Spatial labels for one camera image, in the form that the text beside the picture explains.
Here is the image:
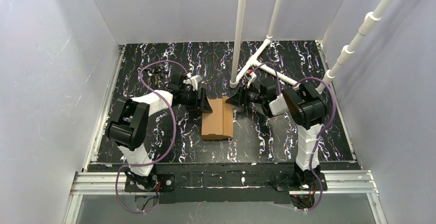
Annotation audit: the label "brown cardboard box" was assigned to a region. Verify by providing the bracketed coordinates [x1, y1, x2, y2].
[201, 97, 233, 141]

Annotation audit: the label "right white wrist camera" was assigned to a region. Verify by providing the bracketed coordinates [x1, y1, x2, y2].
[244, 70, 257, 88]

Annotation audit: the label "black pliers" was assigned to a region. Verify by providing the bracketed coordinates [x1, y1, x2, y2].
[143, 64, 169, 79]

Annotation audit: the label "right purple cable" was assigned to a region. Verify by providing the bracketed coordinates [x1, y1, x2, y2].
[250, 62, 337, 212]

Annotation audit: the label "white PVC pipe frame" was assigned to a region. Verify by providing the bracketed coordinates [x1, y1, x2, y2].
[229, 0, 299, 89]

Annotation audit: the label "purple cable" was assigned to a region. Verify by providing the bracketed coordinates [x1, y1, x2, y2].
[250, 62, 337, 212]
[115, 60, 191, 215]

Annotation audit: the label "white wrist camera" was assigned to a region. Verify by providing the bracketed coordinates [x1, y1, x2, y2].
[244, 70, 257, 88]
[185, 73, 202, 90]

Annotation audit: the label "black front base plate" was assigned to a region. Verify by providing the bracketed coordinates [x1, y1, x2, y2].
[120, 162, 328, 204]

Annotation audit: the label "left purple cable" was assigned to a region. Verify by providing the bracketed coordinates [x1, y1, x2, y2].
[115, 60, 191, 215]

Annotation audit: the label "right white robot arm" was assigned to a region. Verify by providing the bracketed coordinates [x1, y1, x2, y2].
[226, 83, 336, 185]

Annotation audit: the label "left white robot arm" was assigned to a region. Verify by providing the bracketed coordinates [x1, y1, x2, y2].
[105, 73, 213, 177]

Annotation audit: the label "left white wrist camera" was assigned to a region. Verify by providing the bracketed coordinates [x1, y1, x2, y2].
[185, 73, 202, 90]

